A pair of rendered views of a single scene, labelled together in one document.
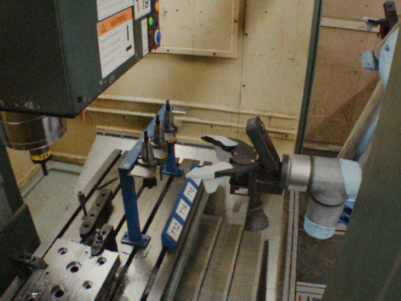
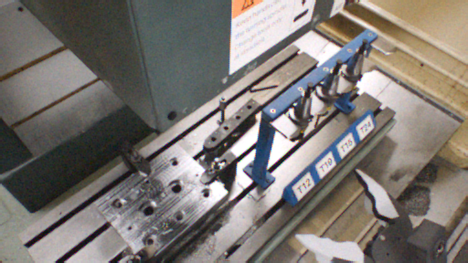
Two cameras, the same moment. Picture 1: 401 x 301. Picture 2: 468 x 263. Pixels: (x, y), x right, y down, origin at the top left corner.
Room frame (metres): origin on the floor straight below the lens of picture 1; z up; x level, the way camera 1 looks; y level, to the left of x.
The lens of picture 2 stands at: (0.37, 0.01, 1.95)
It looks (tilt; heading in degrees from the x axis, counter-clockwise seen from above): 55 degrees down; 28
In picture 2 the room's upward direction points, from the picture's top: 4 degrees clockwise
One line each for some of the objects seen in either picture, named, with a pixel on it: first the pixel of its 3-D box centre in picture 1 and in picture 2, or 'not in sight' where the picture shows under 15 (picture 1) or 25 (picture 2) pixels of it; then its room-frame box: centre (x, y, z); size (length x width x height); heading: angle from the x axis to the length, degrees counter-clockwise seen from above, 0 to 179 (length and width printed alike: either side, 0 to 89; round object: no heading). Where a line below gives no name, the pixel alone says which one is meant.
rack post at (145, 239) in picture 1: (131, 209); (263, 149); (0.93, 0.22, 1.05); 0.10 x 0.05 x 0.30; 76
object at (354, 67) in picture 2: (168, 117); (356, 60); (1.18, 0.11, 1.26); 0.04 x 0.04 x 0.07
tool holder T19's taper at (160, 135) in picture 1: (158, 132); (332, 80); (1.08, 0.13, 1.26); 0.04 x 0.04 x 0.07
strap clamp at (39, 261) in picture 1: (30, 265); (136, 162); (0.72, 0.54, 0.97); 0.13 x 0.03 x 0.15; 76
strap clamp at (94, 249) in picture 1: (102, 244); (218, 172); (0.83, 0.31, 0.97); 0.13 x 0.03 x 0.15; 166
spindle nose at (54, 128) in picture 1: (30, 110); not in sight; (0.70, 0.38, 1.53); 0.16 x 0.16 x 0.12
